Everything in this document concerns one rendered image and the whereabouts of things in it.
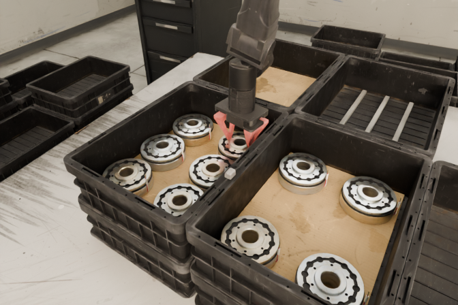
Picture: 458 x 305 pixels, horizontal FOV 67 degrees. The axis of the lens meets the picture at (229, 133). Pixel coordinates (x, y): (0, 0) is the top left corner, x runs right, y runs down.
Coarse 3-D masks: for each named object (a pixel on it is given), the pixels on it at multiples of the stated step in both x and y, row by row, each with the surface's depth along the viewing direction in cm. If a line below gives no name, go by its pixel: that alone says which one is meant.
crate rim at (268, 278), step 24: (288, 120) 77; (312, 120) 77; (264, 144) 70; (384, 144) 70; (240, 168) 64; (216, 192) 59; (192, 216) 55; (408, 216) 55; (192, 240) 53; (216, 240) 51; (408, 240) 51; (240, 264) 49; (288, 288) 45; (384, 288) 45
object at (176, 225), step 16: (144, 112) 81; (112, 128) 75; (272, 128) 75; (256, 144) 70; (64, 160) 66; (80, 176) 65; (96, 176) 63; (224, 176) 63; (112, 192) 60; (128, 192) 59; (208, 192) 60; (144, 208) 57; (160, 208) 56; (192, 208) 56; (160, 224) 56; (176, 224) 54
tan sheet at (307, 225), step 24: (264, 192) 73; (288, 192) 73; (336, 192) 73; (264, 216) 68; (288, 216) 68; (312, 216) 68; (336, 216) 68; (288, 240) 63; (312, 240) 63; (336, 240) 63; (360, 240) 63; (384, 240) 63; (288, 264) 59; (360, 264) 59
